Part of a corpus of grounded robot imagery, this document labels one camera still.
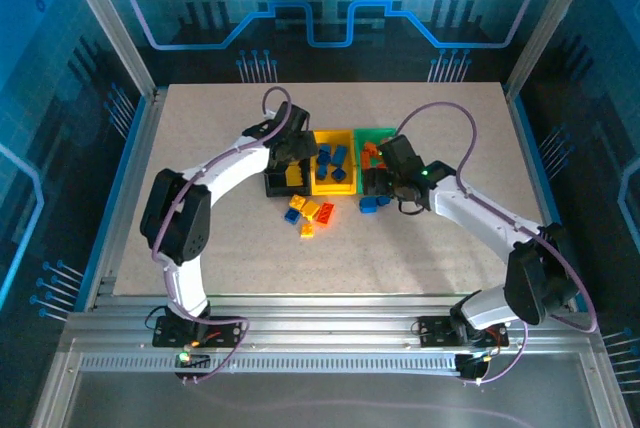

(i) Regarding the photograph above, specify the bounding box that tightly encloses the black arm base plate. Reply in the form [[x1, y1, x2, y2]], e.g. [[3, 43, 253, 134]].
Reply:
[[152, 315, 242, 349], [417, 315, 510, 348]]

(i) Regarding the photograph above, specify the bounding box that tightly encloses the green plastic bin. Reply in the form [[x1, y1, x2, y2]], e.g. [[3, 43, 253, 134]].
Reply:
[[352, 126, 401, 197]]

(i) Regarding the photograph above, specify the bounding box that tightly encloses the aluminium table side rail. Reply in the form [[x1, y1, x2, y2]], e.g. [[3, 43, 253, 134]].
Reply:
[[82, 89, 169, 312]]

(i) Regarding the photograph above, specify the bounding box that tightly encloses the aluminium frame post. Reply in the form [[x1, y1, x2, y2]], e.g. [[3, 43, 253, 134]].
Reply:
[[53, 0, 160, 100], [503, 0, 604, 99]]

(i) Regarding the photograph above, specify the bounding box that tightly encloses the slotted cable duct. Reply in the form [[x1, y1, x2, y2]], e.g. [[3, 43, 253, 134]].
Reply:
[[79, 355, 461, 375]]

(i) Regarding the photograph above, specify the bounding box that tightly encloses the blue table side trim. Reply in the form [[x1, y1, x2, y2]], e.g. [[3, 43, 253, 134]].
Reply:
[[505, 91, 591, 312]]

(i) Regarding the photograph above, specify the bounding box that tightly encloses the yellow plastic bin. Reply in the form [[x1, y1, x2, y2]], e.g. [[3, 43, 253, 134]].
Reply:
[[309, 129, 359, 197]]

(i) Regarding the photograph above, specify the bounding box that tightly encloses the small black controller board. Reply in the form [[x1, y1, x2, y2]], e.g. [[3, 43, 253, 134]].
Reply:
[[173, 352, 211, 380], [455, 353, 490, 383]]

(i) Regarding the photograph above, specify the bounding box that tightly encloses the aluminium front rail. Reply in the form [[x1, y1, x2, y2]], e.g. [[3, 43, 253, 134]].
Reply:
[[64, 294, 601, 357]]

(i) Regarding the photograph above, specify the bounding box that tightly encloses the black plastic bin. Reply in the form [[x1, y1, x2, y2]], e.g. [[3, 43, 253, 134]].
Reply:
[[262, 145, 315, 199]]

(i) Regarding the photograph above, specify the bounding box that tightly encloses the grey framed front panel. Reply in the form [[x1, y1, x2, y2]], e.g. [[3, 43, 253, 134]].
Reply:
[[32, 347, 634, 428]]

